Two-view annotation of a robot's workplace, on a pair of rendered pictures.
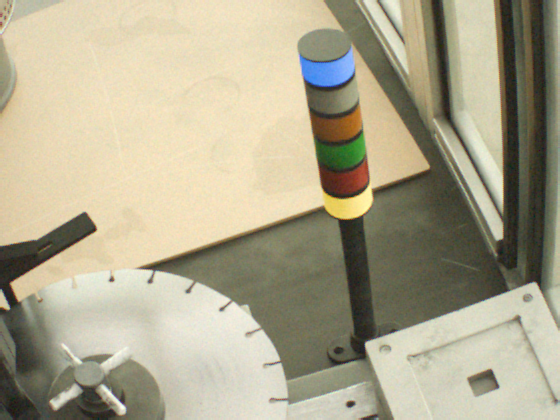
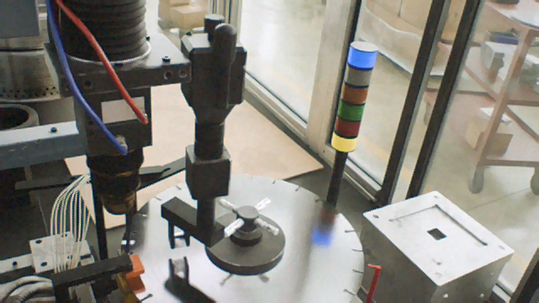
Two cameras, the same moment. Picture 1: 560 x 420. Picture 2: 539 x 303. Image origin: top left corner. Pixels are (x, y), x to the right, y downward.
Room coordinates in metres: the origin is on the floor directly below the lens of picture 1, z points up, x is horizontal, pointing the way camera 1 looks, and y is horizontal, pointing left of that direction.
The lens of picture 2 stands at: (0.15, 0.39, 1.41)
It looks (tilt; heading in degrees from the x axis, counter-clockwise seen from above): 32 degrees down; 334
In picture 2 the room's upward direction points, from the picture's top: 7 degrees clockwise
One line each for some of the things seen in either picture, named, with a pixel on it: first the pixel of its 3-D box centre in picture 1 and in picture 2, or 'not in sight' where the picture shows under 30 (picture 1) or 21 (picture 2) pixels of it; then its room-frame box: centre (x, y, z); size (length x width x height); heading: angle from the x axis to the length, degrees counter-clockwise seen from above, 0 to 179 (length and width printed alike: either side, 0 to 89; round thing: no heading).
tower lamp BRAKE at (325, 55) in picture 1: (326, 57); (362, 55); (0.79, -0.06, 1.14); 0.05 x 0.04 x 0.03; 7
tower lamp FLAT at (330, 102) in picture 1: (330, 85); (358, 73); (0.79, -0.06, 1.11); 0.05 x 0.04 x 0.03; 7
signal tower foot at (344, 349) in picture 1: (365, 337); not in sight; (0.79, -0.06, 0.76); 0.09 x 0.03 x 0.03; 97
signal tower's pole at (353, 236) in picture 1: (358, 280); (333, 194); (0.79, -0.06, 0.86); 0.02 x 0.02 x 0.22
